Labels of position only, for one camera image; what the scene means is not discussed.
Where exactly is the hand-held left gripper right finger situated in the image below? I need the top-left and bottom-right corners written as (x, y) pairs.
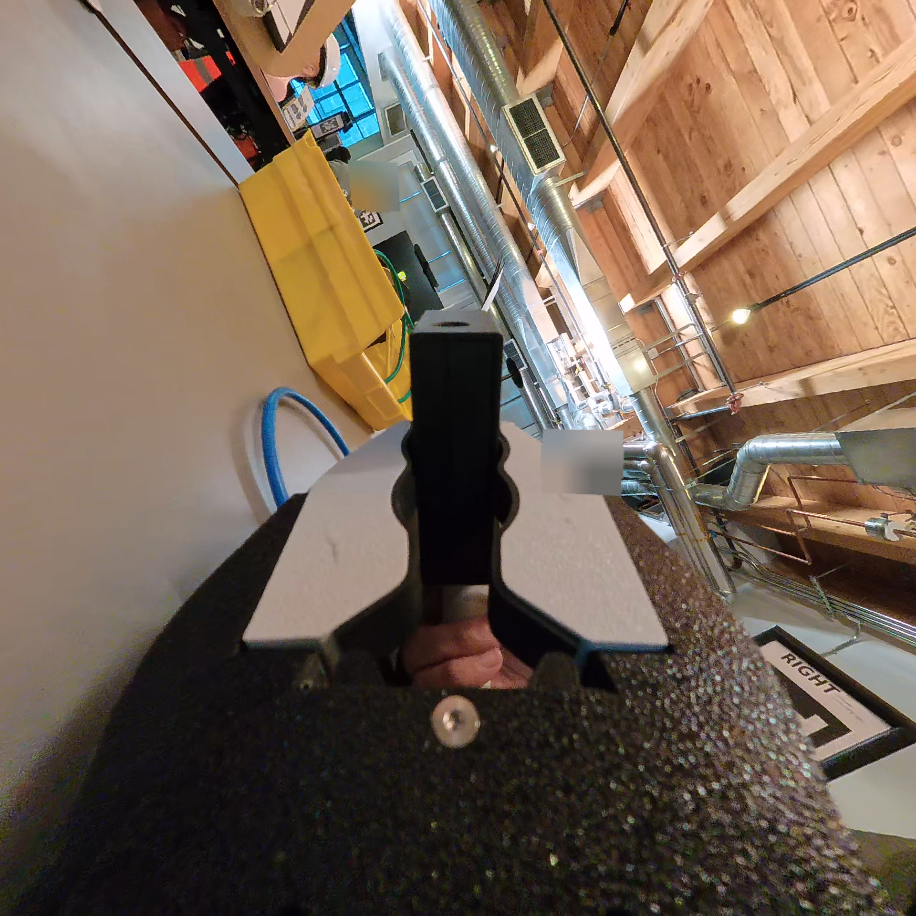
top-left (489, 421), bottom-right (672, 688)

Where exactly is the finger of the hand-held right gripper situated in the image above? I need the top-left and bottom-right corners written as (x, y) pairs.
top-left (424, 583), bottom-right (490, 624)

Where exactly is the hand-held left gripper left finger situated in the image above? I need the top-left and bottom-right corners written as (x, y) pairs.
top-left (242, 422), bottom-right (425, 670)

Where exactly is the blue ethernet cable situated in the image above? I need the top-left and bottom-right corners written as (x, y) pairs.
top-left (261, 386), bottom-right (352, 512)

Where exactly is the black ethernet port block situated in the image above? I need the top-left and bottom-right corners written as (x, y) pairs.
top-left (409, 309), bottom-right (505, 586)

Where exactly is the green ethernet cable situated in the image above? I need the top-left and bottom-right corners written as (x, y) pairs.
top-left (375, 249), bottom-right (417, 403)

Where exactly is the yellow plastic bin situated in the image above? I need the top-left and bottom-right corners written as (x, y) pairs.
top-left (238, 131), bottom-right (417, 432)

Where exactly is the person's right hand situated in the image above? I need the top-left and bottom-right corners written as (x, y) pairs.
top-left (401, 617), bottom-right (536, 689)

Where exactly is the shiny steel pipe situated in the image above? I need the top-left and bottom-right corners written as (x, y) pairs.
top-left (623, 438), bottom-right (738, 596)

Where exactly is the black-framed white sign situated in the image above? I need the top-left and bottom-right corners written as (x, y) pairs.
top-left (755, 625), bottom-right (916, 782)

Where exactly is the black screen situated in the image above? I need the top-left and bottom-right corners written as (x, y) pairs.
top-left (374, 229), bottom-right (443, 314)

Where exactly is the thin dark ceiling pipe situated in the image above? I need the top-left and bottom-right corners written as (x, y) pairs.
top-left (540, 0), bottom-right (739, 412)

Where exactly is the black metal rod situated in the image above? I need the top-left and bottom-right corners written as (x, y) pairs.
top-left (750, 228), bottom-right (916, 310)

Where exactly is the large glazed window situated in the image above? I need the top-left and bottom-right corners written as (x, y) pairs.
top-left (286, 14), bottom-right (380, 144)

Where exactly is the white hard hat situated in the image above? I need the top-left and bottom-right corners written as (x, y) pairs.
top-left (304, 32), bottom-right (342, 88)

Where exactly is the cardboard box with printed sheet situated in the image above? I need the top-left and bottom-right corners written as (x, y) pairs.
top-left (215, 0), bottom-right (359, 78)

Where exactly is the orange safety vest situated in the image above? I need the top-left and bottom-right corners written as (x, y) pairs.
top-left (179, 53), bottom-right (237, 93)

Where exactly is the round metal elbow duct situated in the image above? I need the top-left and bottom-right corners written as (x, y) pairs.
top-left (693, 433), bottom-right (845, 510)

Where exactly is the rectangular metal duct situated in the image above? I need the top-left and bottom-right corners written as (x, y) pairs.
top-left (833, 428), bottom-right (916, 495)

